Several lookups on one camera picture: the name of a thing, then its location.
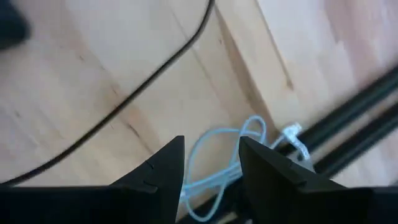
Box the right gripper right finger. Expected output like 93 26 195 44
238 136 398 224

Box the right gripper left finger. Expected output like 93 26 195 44
0 135 186 224

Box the coiled thin white cable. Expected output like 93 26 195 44
180 114 315 222

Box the black aluminium table frame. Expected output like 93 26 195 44
177 67 398 224

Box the black USB cable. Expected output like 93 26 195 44
0 0 216 187

